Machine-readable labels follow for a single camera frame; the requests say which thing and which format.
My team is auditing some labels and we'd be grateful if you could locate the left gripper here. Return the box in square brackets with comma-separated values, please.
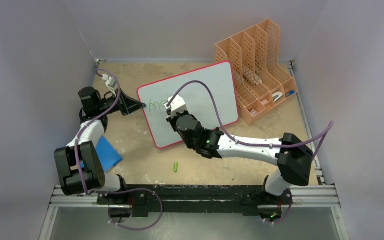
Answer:
[98, 88, 146, 117]

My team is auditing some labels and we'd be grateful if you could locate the pink framed whiteboard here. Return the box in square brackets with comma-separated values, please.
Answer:
[137, 61, 239, 149]

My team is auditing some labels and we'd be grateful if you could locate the green marker cap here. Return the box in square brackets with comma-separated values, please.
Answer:
[173, 162, 179, 173]

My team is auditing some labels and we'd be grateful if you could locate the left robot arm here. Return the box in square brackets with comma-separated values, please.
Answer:
[54, 86, 146, 205]

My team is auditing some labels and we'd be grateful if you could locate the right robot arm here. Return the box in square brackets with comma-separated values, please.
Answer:
[166, 111, 313, 204]

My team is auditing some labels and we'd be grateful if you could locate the blue book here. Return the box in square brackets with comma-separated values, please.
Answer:
[78, 135, 123, 173]

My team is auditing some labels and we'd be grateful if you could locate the small pink card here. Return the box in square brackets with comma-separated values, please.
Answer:
[250, 109, 259, 117]

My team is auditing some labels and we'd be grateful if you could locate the orange file organizer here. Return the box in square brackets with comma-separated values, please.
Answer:
[213, 19, 298, 125]

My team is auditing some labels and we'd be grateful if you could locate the white stapler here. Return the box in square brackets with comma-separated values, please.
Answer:
[272, 91, 284, 103]

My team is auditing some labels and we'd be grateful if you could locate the black base bar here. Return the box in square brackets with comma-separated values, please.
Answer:
[97, 184, 292, 219]

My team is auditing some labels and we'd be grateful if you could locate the blue small item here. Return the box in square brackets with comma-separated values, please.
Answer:
[285, 90, 295, 98]

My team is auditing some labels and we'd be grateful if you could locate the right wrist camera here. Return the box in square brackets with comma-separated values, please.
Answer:
[164, 95, 187, 118]

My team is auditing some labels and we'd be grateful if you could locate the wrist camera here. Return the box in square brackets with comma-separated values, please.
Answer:
[101, 74, 117, 96]
[164, 95, 187, 118]

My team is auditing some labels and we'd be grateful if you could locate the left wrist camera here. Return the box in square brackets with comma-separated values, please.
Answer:
[101, 74, 117, 96]

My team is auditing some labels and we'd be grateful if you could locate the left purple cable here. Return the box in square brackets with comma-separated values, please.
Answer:
[73, 67, 122, 196]

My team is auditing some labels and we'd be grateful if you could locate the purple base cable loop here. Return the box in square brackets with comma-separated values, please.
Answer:
[107, 188, 164, 232]

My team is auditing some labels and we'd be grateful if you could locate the aluminium frame rail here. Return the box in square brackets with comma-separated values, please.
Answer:
[39, 185, 349, 240]

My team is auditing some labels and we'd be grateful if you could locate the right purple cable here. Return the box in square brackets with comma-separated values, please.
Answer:
[165, 80, 335, 163]

